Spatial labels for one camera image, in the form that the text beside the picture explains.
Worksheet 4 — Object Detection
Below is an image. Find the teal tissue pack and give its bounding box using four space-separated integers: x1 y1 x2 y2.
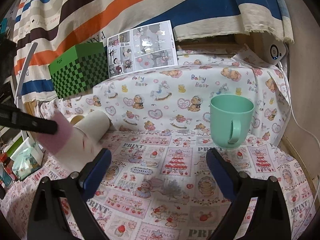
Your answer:
11 143 43 181

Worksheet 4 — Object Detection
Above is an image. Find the mint green plastic mug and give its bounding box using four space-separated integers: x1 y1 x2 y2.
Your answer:
210 94 254 149

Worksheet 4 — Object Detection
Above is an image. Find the pink and white paper cup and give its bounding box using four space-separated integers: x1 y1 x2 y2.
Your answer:
36 111 101 172

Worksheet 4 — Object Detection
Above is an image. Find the red capped bottle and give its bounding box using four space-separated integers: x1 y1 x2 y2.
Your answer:
0 152 13 174

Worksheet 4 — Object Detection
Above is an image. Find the white ceramic mug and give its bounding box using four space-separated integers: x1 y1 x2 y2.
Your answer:
74 110 110 142

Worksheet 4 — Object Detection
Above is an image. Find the white cable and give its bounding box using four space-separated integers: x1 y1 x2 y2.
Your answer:
277 61 320 221

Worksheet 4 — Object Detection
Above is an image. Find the green checkered box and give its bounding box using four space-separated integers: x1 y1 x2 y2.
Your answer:
48 42 108 99

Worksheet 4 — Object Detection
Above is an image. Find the christmas print tablecloth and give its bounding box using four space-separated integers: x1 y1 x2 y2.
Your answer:
0 128 317 240

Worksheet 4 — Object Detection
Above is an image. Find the striped blanket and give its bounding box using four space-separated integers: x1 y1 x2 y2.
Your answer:
13 0 294 102

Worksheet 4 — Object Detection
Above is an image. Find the baby bear patterned cloth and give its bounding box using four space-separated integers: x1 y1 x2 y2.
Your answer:
35 46 291 145

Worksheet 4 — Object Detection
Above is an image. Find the white round speaker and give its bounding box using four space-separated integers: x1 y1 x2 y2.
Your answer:
262 33 289 66

